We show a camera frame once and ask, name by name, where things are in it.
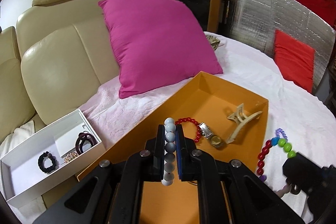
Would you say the multicolour bead bracelet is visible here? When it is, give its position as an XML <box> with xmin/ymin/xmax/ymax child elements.
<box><xmin>256</xmin><ymin>135</ymin><xmax>301</xmax><ymax>198</ymax></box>

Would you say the metal wrist watch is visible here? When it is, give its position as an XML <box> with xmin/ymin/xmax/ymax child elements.
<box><xmin>198</xmin><ymin>122</ymin><xmax>224</xmax><ymax>148</ymax></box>

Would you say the white bead bracelet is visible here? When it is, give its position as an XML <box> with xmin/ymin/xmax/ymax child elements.
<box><xmin>161</xmin><ymin>117</ymin><xmax>177</xmax><ymax>187</ymax></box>

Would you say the red bead bracelet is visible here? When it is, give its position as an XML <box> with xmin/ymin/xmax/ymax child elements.
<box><xmin>174</xmin><ymin>117</ymin><xmax>203</xmax><ymax>143</ymax></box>

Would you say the beige hair claw clip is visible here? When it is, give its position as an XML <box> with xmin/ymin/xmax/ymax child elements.
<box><xmin>226</xmin><ymin>103</ymin><xmax>263</xmax><ymax>144</ymax></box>

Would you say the white jewelry box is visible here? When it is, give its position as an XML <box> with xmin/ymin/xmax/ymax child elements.
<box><xmin>1</xmin><ymin>110</ymin><xmax>105</xmax><ymax>208</ymax></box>

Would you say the orange cardboard box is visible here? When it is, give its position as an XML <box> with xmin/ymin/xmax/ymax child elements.
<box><xmin>76</xmin><ymin>70</ymin><xmax>269</xmax><ymax>224</ymax></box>

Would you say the dark red bangle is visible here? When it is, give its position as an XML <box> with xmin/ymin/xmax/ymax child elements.
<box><xmin>75</xmin><ymin>131</ymin><xmax>97</xmax><ymax>155</ymax></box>

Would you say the small red pillow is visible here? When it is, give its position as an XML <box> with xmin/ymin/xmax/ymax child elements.
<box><xmin>274</xmin><ymin>30</ymin><xmax>315</xmax><ymax>93</ymax></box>

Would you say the magenta pillow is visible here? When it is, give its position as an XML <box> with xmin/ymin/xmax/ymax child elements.
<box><xmin>98</xmin><ymin>0</ymin><xmax>223</xmax><ymax>99</ymax></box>

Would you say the patterned beige cloth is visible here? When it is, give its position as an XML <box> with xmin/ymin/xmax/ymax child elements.
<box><xmin>206</xmin><ymin>35</ymin><xmax>226</xmax><ymax>51</ymax></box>

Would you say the beige leather headboard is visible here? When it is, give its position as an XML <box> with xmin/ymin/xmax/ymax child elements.
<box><xmin>1</xmin><ymin>0</ymin><xmax>120</xmax><ymax>139</ymax></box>

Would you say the silver foil insulation panel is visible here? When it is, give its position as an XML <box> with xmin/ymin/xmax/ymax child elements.
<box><xmin>227</xmin><ymin>0</ymin><xmax>335</xmax><ymax>92</ymax></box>

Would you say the gold chain jewelry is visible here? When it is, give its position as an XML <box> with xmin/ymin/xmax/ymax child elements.
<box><xmin>64</xmin><ymin>152</ymin><xmax>79</xmax><ymax>163</ymax></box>

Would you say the black braided bracelet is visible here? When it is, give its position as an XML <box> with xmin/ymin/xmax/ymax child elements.
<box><xmin>37</xmin><ymin>151</ymin><xmax>59</xmax><ymax>175</ymax></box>

